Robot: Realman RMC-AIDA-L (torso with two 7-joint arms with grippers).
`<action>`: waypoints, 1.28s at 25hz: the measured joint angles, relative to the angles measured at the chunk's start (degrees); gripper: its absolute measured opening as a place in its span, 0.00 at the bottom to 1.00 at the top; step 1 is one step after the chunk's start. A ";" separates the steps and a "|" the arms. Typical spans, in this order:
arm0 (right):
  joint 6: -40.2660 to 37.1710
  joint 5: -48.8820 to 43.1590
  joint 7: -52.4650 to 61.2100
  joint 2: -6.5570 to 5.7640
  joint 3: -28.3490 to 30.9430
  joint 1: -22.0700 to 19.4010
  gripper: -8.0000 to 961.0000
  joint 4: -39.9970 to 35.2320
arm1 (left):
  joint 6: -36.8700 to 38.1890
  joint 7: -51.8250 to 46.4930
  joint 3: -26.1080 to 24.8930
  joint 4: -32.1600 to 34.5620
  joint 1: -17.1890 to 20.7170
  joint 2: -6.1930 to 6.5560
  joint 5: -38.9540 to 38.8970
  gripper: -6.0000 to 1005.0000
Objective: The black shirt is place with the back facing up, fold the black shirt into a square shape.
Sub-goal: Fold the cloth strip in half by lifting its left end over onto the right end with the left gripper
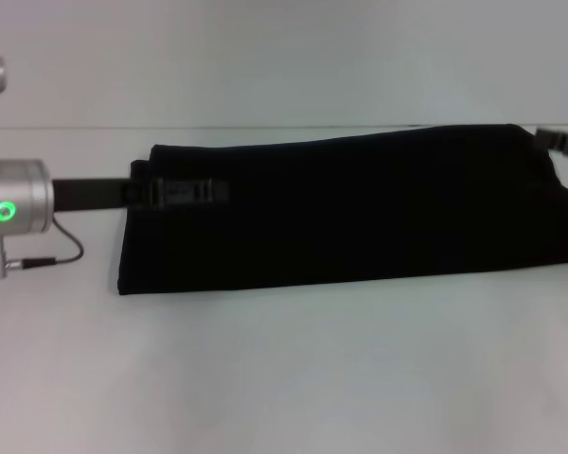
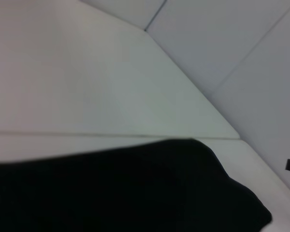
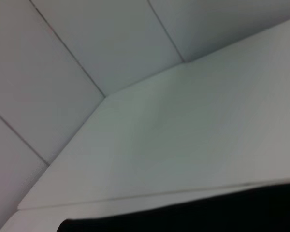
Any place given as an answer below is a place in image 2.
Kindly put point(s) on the black shirt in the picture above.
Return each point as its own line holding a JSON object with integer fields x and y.
{"x": 111, "y": 188}

